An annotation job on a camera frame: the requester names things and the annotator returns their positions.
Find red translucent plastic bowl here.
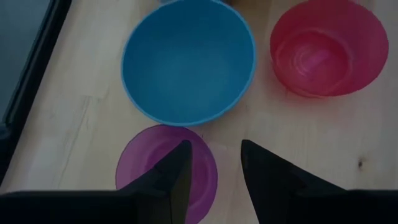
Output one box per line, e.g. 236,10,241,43
269,0,390,98

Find purple translucent plastic bowl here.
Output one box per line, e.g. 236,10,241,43
114,124,219,224

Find blue plastic bowl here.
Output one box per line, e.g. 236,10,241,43
120,0,257,128

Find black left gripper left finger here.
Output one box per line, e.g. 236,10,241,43
119,139,193,224

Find black table edge frame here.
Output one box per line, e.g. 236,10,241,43
0,0,73,184

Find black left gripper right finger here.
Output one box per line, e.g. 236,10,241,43
241,139,348,224

